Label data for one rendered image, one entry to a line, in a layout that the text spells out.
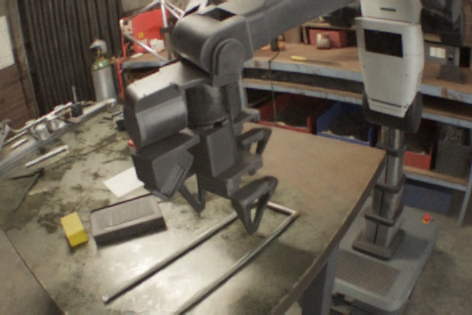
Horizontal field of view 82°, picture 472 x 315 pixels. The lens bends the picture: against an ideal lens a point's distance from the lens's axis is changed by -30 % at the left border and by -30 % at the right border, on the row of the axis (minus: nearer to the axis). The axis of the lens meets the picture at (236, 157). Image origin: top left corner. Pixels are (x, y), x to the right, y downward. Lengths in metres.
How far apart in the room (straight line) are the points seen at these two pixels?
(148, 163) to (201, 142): 0.07
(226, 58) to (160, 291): 0.37
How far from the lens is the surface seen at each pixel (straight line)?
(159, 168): 0.38
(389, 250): 1.47
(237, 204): 0.42
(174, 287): 0.58
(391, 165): 1.29
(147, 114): 0.38
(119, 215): 0.74
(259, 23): 0.40
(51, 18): 3.90
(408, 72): 1.11
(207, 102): 0.41
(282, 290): 0.54
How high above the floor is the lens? 1.29
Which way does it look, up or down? 27 degrees down
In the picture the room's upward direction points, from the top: 8 degrees counter-clockwise
